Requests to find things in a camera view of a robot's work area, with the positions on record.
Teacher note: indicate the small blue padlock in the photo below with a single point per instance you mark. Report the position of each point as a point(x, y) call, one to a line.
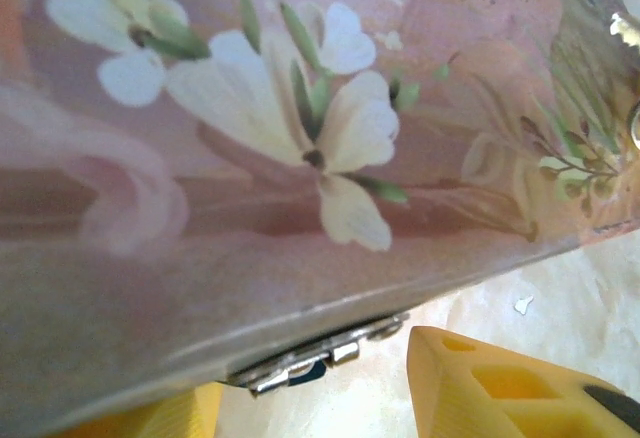
point(309, 375)

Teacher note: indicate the pink floral tin box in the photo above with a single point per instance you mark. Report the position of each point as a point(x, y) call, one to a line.
point(280, 148)

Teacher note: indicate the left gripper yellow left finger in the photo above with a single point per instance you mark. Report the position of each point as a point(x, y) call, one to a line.
point(165, 415)

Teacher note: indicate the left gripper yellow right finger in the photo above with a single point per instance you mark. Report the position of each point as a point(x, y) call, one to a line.
point(500, 393)

